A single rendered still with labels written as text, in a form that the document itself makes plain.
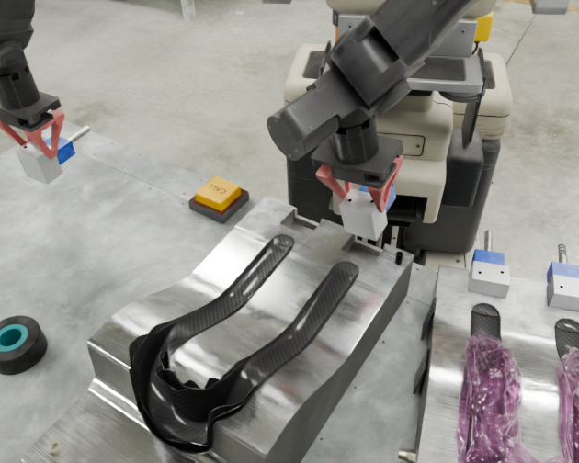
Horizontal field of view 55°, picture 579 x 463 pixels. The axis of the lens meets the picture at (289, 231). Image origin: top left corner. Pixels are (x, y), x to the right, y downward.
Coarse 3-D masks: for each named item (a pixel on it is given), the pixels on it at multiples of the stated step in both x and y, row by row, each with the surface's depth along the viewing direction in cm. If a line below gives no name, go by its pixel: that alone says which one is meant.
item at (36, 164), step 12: (84, 132) 99; (24, 144) 92; (48, 144) 94; (60, 144) 94; (72, 144) 95; (24, 156) 90; (36, 156) 89; (60, 156) 93; (72, 156) 96; (24, 168) 93; (36, 168) 91; (48, 168) 92; (60, 168) 94; (48, 180) 92
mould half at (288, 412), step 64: (320, 256) 81; (384, 256) 81; (128, 320) 68; (256, 320) 73; (384, 320) 80; (128, 384) 66; (320, 384) 64; (64, 448) 64; (128, 448) 64; (256, 448) 56
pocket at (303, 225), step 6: (294, 210) 89; (288, 216) 88; (294, 216) 90; (300, 216) 90; (282, 222) 87; (288, 222) 89; (294, 222) 90; (300, 222) 90; (306, 222) 89; (312, 222) 88; (294, 228) 89; (300, 228) 89; (306, 228) 89; (312, 228) 89; (306, 234) 88
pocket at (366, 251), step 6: (348, 240) 83; (354, 240) 85; (348, 246) 84; (354, 246) 86; (360, 246) 85; (366, 246) 84; (372, 246) 84; (384, 246) 82; (348, 252) 85; (354, 252) 85; (360, 252) 85; (366, 252) 85; (372, 252) 84; (378, 252) 84; (366, 258) 84; (372, 258) 84
